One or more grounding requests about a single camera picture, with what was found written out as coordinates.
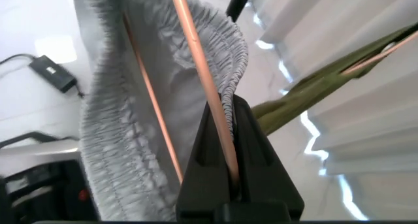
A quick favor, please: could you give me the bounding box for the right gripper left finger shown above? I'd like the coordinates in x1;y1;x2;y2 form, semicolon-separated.
175;101;236;222

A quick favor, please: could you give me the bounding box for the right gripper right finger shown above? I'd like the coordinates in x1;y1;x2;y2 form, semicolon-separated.
232;93;306;222

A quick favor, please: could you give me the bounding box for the pale grey garment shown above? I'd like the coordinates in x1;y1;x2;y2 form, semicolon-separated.
72;0;249;222

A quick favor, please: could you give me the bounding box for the green sleeveless shirt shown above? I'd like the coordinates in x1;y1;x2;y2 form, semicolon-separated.
250;22;418;136

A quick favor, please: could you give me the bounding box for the pink clothes hanger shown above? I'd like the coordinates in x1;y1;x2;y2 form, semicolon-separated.
121;0;242;185
340;30;418;76

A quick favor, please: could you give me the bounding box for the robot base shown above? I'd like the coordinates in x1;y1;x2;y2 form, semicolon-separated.
0;131;100;223

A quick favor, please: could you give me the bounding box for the black clothes rack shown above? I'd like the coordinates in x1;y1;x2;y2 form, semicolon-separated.
225;0;256;23

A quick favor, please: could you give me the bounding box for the white curtain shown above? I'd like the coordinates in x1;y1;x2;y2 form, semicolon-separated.
249;0;418;220

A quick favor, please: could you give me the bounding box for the black power adapter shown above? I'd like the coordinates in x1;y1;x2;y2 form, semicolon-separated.
0;53;86;99

